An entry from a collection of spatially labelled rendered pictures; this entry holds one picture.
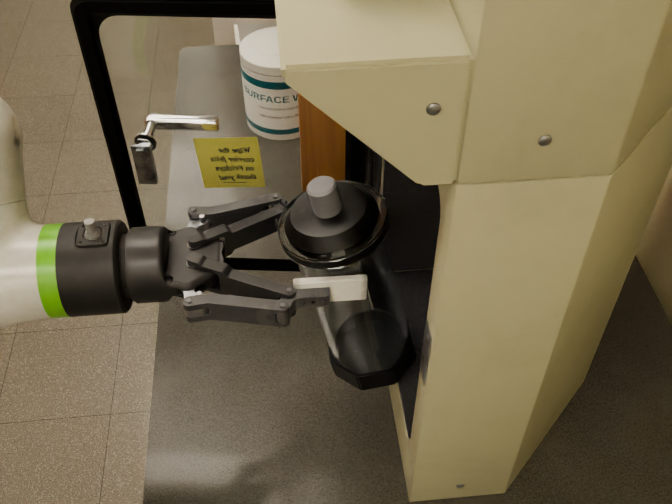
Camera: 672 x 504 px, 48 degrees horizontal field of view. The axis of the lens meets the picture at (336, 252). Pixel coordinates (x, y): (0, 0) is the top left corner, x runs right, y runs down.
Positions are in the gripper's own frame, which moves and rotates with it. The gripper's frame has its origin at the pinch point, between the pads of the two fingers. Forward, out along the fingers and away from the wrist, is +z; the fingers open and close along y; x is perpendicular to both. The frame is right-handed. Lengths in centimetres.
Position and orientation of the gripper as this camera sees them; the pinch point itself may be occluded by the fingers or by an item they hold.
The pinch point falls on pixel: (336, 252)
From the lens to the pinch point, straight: 75.9
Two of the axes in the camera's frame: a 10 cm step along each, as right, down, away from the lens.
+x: -0.1, 7.0, 7.2
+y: -1.0, -7.1, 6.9
